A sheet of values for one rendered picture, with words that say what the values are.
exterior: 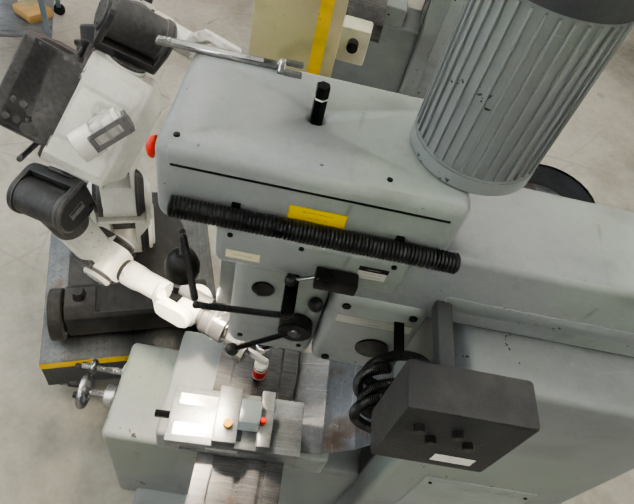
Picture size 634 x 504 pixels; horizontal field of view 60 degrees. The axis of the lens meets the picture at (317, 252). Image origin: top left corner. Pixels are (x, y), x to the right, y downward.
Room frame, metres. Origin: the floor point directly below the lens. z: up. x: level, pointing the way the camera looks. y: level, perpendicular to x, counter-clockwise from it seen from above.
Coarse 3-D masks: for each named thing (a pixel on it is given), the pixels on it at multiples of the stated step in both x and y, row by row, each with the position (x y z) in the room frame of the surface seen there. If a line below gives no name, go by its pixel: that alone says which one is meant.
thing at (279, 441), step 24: (192, 408) 0.53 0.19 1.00; (216, 408) 0.55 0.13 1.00; (264, 408) 0.58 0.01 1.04; (288, 408) 0.61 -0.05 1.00; (168, 432) 0.46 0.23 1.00; (192, 432) 0.48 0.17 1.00; (240, 432) 0.51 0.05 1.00; (264, 432) 0.51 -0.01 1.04; (288, 432) 0.55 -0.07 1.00; (240, 456) 0.47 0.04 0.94; (264, 456) 0.48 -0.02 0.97; (288, 456) 0.49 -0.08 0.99
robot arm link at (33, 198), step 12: (24, 180) 0.75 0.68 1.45; (36, 180) 0.76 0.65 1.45; (24, 192) 0.72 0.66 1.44; (36, 192) 0.73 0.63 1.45; (48, 192) 0.73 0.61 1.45; (60, 192) 0.74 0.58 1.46; (24, 204) 0.70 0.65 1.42; (36, 204) 0.70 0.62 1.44; (48, 204) 0.71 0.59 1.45; (36, 216) 0.69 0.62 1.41; (48, 216) 0.69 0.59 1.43; (48, 228) 0.71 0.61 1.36; (84, 228) 0.75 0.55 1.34
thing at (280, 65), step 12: (180, 48) 0.76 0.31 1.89; (192, 48) 0.76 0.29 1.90; (204, 48) 0.77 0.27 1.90; (216, 48) 0.78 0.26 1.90; (240, 60) 0.77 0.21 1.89; (252, 60) 0.78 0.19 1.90; (264, 60) 0.79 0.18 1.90; (276, 60) 0.80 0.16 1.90; (288, 60) 0.81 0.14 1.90; (288, 72) 0.78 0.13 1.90; (300, 72) 0.79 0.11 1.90
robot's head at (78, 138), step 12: (96, 120) 0.80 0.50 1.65; (108, 120) 0.79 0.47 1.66; (72, 132) 0.76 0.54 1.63; (84, 132) 0.76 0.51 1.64; (108, 132) 0.78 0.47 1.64; (120, 132) 0.79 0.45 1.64; (72, 144) 0.73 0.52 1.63; (84, 144) 0.74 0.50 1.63; (84, 156) 0.73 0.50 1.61; (96, 156) 0.75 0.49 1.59
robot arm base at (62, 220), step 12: (24, 168) 0.78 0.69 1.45; (36, 168) 0.78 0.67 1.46; (48, 180) 0.77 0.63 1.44; (60, 180) 0.77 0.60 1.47; (72, 180) 0.77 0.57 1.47; (12, 192) 0.72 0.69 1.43; (72, 192) 0.74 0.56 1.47; (84, 192) 0.77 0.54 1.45; (12, 204) 0.71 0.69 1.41; (60, 204) 0.71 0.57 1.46; (72, 204) 0.73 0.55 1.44; (84, 204) 0.76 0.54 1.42; (96, 204) 0.79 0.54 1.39; (60, 216) 0.69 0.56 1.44; (72, 216) 0.72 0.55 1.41; (84, 216) 0.75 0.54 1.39; (60, 228) 0.68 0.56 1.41; (72, 228) 0.71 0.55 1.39
